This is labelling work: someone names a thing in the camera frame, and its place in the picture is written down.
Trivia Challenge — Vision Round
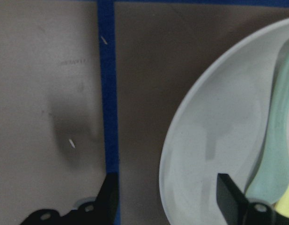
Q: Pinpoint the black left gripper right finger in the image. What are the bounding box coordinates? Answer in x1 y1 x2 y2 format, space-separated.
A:
216 173 289 225

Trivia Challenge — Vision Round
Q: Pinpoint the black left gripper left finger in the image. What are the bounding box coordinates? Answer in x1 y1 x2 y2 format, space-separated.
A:
21 172 119 225

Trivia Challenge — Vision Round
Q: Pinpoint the yellow plastic fork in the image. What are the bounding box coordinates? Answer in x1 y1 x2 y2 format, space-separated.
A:
275 186 289 218

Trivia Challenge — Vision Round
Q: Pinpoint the teal plastic spoon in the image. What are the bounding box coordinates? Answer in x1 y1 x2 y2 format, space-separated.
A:
245 40 289 204

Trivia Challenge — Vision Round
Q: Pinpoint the white round plate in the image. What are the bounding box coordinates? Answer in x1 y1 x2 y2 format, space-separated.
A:
159 18 289 225

